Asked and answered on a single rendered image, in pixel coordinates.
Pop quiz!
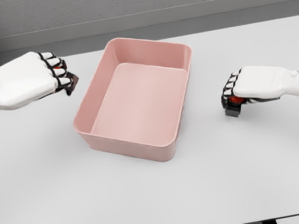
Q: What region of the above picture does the pink rectangular basket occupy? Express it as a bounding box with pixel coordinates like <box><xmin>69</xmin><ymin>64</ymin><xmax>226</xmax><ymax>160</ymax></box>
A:
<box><xmin>59</xmin><ymin>25</ymin><xmax>211</xmax><ymax>177</ymax></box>

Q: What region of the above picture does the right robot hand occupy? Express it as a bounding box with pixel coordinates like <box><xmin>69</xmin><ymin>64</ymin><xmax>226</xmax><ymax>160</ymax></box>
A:
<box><xmin>215</xmin><ymin>58</ymin><xmax>296</xmax><ymax>110</ymax></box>

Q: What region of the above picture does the black industrial switch red button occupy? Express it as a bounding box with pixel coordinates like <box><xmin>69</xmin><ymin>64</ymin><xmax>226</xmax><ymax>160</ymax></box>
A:
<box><xmin>53</xmin><ymin>61</ymin><xmax>83</xmax><ymax>98</ymax></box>
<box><xmin>222</xmin><ymin>94</ymin><xmax>248</xmax><ymax>120</ymax></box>

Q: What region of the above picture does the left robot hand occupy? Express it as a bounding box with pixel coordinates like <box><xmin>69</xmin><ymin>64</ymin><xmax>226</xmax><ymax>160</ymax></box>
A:
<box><xmin>0</xmin><ymin>45</ymin><xmax>75</xmax><ymax>110</ymax></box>

